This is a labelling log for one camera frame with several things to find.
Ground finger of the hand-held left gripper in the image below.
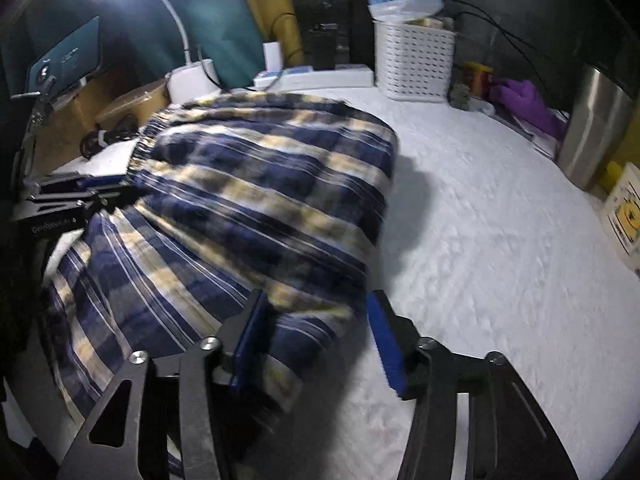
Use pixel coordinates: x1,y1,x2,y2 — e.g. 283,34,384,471
9,189,137,223
10,75,131,196

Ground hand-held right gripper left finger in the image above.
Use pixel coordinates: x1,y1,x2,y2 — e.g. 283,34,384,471
57,287,273,480

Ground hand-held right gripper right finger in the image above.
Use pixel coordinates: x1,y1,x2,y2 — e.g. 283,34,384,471
365,290,578,480

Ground blue plaid pants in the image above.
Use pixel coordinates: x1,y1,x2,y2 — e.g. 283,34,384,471
42,91,401,478

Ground cardboard box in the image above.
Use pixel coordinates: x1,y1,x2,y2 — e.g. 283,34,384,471
30,67,171,166

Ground white textured table cover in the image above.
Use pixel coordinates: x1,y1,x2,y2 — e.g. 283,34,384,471
5,87,640,480

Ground tablet with teal screen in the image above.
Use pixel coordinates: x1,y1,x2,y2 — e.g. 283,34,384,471
25,16,103,98

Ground white desk lamp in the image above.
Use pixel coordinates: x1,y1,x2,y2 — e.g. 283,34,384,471
82,0,222,107

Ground teal curtain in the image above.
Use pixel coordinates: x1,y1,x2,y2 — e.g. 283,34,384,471
0,0,266,92

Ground white charger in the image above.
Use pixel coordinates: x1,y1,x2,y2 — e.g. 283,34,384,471
263,40,285,73

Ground white power strip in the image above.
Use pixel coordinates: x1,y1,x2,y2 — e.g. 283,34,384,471
252,64,375,92

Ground yellow curtain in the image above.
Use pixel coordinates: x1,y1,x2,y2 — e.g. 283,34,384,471
237,0,307,68

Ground cream mug with yellow print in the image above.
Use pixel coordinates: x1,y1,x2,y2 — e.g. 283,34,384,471
600,162,640,277

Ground purple cloth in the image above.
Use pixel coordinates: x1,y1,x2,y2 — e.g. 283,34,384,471
487,77,568,138

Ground yellow jar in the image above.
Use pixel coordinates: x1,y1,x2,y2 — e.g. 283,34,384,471
462,62,496,98

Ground white perforated plastic basket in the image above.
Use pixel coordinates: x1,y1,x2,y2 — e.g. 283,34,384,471
374,19,457,102

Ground stainless steel tumbler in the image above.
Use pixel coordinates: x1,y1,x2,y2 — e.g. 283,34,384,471
556,62,633,191

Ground blue plastic bag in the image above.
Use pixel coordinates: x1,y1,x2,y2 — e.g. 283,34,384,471
367,0,446,23

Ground coiled black cable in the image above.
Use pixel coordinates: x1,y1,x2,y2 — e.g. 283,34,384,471
80,115,142,158

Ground thin black cable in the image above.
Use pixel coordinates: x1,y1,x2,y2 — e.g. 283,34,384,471
440,0,576,81
454,10,573,121

